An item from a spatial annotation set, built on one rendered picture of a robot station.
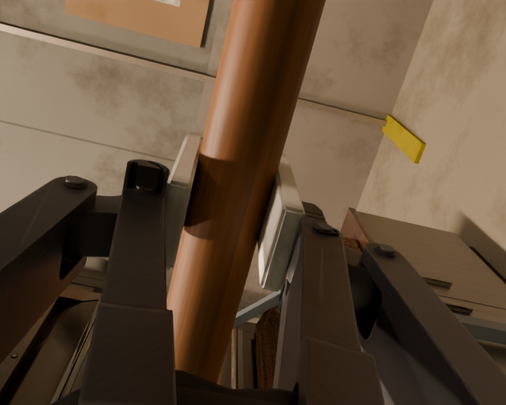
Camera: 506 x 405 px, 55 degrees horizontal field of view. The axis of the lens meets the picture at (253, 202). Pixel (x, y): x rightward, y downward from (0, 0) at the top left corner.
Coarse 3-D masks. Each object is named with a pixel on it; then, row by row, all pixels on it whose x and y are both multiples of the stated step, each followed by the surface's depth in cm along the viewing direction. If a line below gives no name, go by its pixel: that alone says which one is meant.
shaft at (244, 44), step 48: (240, 0) 16; (288, 0) 15; (240, 48) 16; (288, 48) 16; (240, 96) 16; (288, 96) 16; (240, 144) 17; (192, 192) 18; (240, 192) 17; (192, 240) 18; (240, 240) 18; (192, 288) 19; (240, 288) 19; (192, 336) 19
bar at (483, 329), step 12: (264, 300) 120; (276, 300) 119; (240, 312) 121; (252, 312) 120; (240, 324) 121; (468, 324) 122; (480, 324) 124; (492, 324) 125; (504, 324) 127; (480, 336) 124; (492, 336) 124; (504, 336) 124
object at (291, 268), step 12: (312, 204) 18; (312, 216) 17; (348, 252) 15; (360, 252) 15; (288, 264) 16; (348, 264) 14; (360, 264) 14; (288, 276) 15; (360, 276) 14; (360, 288) 14; (372, 288) 14; (360, 300) 14; (372, 300) 14; (360, 312) 14; (372, 312) 14
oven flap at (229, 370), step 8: (232, 336) 185; (232, 344) 181; (232, 352) 177; (224, 360) 176; (232, 360) 173; (224, 368) 172; (232, 368) 169; (224, 376) 168; (232, 376) 165; (224, 384) 165; (232, 384) 161
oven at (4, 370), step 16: (32, 336) 165; (240, 336) 193; (16, 352) 157; (240, 352) 184; (0, 368) 149; (16, 368) 153; (240, 368) 176; (0, 384) 144; (240, 384) 168; (256, 384) 171
